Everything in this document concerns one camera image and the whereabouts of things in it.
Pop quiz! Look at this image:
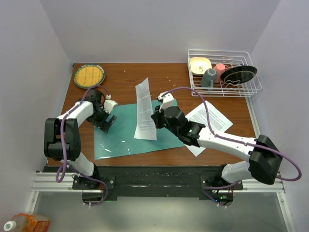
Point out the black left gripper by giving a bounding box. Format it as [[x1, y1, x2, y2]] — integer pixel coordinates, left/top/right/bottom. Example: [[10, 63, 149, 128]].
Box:
[[85, 107, 116, 134]]

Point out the white wire dish rack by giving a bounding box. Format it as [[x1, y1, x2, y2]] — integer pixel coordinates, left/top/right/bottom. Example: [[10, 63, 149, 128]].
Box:
[[187, 49, 262, 98]]

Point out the printed paper sheet top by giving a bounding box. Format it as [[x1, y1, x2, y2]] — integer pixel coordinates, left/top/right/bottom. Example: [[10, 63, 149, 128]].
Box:
[[134, 78, 157, 141]]

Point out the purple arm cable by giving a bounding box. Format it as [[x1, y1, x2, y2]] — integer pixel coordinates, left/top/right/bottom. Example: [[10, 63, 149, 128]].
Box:
[[158, 87, 302, 203], [56, 85, 112, 206]]

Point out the aluminium frame rail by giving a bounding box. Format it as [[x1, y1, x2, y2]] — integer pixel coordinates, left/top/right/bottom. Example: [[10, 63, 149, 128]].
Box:
[[27, 163, 296, 232]]

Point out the cream square plate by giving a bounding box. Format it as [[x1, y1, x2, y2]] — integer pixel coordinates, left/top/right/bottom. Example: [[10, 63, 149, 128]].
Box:
[[189, 57, 212, 76]]

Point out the pink cup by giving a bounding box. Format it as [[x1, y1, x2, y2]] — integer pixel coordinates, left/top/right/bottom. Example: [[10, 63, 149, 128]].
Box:
[[214, 63, 228, 84]]

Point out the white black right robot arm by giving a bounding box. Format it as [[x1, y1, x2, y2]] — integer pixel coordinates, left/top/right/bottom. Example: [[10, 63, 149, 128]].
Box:
[[151, 106, 282, 190]]

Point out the black round plate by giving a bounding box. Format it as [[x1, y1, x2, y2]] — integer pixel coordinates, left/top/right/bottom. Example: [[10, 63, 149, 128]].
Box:
[[221, 65, 257, 86]]

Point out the orange plastic bottle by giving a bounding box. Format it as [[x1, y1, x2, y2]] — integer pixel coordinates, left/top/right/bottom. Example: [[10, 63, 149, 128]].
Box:
[[3, 213, 51, 232]]

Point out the green plate with woven mat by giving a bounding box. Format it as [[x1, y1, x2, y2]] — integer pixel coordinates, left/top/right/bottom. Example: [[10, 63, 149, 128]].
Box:
[[73, 64, 106, 89]]

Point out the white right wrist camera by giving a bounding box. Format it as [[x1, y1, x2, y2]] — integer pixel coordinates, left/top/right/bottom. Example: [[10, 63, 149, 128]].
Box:
[[157, 93, 174, 111]]

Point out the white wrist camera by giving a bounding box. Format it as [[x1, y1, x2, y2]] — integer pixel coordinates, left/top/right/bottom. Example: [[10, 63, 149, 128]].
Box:
[[103, 100, 118, 114], [157, 93, 174, 111]]

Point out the teal file folder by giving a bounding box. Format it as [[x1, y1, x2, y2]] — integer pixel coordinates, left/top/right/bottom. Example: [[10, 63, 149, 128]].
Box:
[[94, 104, 184, 160]]

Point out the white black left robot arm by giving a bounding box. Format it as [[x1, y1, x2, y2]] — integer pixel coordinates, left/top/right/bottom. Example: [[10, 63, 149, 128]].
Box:
[[44, 88, 118, 189]]

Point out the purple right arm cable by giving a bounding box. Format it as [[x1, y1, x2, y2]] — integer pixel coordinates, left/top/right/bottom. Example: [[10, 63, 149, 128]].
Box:
[[158, 87, 302, 203]]

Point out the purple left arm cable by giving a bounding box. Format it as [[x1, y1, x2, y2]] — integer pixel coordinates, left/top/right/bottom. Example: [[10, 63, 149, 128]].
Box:
[[56, 85, 112, 206]]

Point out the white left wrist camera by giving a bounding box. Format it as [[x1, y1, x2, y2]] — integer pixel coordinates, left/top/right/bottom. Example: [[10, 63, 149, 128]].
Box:
[[103, 100, 118, 114]]

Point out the printed paper sheet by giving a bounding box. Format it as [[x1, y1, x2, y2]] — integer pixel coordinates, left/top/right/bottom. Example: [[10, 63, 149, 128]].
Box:
[[134, 78, 157, 141], [185, 101, 233, 157]]

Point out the grey blue mug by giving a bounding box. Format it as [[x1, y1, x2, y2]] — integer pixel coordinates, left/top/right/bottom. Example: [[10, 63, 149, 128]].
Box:
[[200, 68, 217, 89]]

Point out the printed paper sheet bottom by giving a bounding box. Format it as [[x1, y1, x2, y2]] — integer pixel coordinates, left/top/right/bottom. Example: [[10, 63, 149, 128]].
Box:
[[185, 101, 233, 157]]

